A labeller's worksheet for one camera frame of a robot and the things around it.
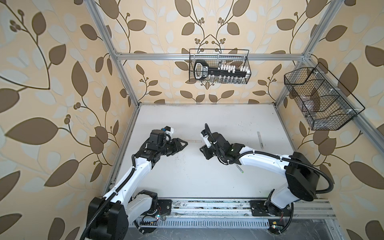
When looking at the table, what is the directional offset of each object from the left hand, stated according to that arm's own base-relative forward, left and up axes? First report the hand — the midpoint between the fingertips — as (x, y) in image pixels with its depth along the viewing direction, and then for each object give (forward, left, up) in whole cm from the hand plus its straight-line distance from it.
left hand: (186, 143), depth 79 cm
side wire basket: (+14, -69, +18) cm, 73 cm away
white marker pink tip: (+14, -48, -17) cm, 53 cm away
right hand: (0, -9, -6) cm, 11 cm away
